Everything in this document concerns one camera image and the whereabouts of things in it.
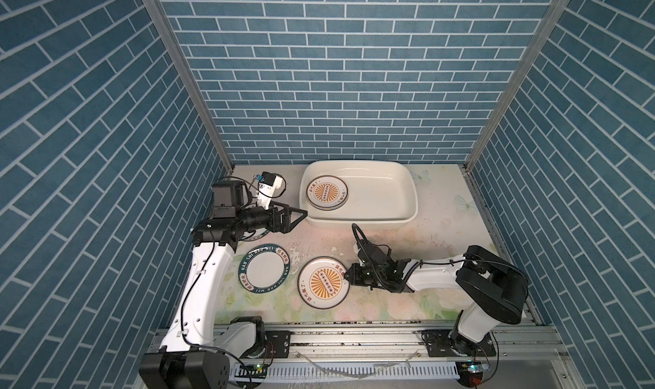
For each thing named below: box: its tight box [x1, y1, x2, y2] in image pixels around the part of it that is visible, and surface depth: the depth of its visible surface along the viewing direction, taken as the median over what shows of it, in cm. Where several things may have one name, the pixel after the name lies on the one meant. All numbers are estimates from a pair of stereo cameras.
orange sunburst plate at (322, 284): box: [297, 255, 351, 310], surface depth 86 cm
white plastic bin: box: [299, 159, 419, 231], surface depth 111 cm
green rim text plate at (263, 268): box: [237, 243, 291, 294], surface depth 90 cm
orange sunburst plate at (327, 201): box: [307, 192, 349, 211], surface depth 107 cm
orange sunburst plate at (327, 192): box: [306, 174, 349, 211], surface depth 110 cm
